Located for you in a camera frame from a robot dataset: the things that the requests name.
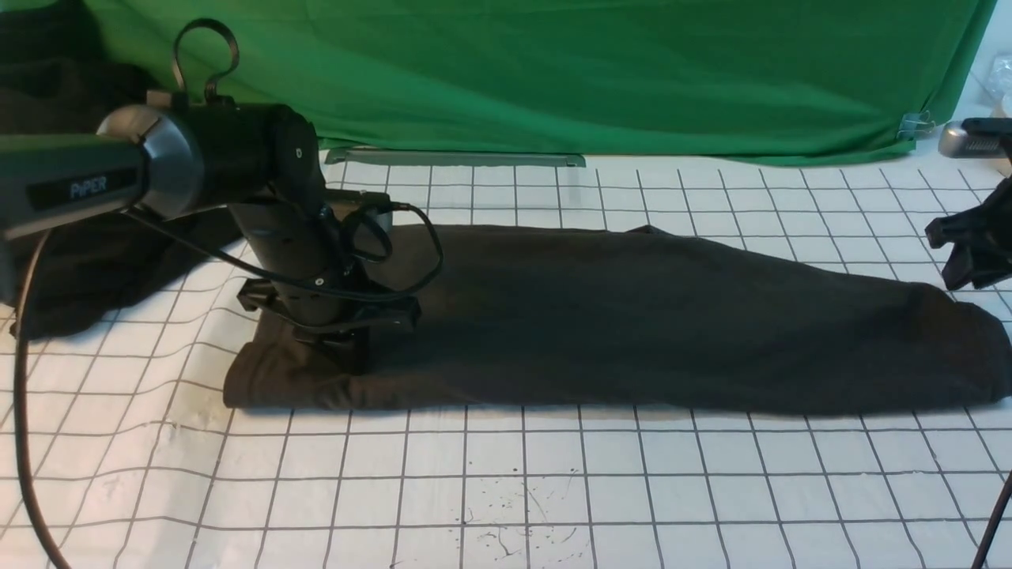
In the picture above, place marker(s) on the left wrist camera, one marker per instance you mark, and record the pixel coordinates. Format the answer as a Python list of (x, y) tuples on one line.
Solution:
[(364, 217)]

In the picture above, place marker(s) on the gray metal bar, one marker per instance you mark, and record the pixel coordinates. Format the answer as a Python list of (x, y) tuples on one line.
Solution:
[(376, 156)]

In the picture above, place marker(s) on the gray long-sleeved shirt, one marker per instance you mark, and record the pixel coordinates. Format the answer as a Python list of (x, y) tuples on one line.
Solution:
[(522, 316)]

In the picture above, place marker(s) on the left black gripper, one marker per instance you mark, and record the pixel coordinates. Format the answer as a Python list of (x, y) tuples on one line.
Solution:
[(318, 319)]

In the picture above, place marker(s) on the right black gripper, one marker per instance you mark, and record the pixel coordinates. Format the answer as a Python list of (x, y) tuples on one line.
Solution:
[(980, 239)]

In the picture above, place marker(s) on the white grid table mat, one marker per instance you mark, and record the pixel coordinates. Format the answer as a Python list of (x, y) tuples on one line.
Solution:
[(139, 465)]

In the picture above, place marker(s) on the black garment pile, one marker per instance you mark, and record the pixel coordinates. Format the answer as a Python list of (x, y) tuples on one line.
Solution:
[(56, 78)]

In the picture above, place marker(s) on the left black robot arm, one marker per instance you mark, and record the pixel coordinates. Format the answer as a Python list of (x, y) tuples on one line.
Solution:
[(156, 163)]

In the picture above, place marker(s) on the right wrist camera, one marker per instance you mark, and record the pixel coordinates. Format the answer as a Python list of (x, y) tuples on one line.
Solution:
[(976, 138)]

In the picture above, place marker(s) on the green backdrop cloth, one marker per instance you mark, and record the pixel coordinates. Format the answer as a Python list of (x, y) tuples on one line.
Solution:
[(792, 83)]

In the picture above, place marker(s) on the clear plastic bag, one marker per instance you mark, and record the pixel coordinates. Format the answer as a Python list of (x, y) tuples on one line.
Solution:
[(998, 78)]

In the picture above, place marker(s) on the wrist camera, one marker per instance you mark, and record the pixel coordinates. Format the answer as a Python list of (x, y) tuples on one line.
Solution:
[(364, 217), (976, 138)]

